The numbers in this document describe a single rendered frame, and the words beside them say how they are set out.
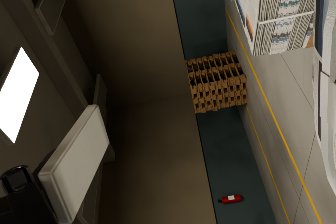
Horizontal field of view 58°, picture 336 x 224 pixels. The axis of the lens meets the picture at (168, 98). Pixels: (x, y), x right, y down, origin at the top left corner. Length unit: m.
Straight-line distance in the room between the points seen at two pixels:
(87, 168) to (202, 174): 8.07
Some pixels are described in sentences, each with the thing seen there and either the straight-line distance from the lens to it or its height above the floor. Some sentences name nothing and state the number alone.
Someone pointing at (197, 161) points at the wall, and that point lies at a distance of 8.46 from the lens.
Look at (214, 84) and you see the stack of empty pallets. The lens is 7.08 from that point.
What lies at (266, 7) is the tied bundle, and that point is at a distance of 0.95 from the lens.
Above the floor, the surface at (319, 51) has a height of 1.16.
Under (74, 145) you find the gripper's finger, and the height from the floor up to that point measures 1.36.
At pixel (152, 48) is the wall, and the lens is 8.86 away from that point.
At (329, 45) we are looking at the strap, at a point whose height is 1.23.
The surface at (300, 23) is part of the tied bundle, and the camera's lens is 1.06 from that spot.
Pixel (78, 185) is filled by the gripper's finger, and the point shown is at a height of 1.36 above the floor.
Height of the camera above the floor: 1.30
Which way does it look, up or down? 5 degrees up
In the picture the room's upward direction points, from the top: 101 degrees counter-clockwise
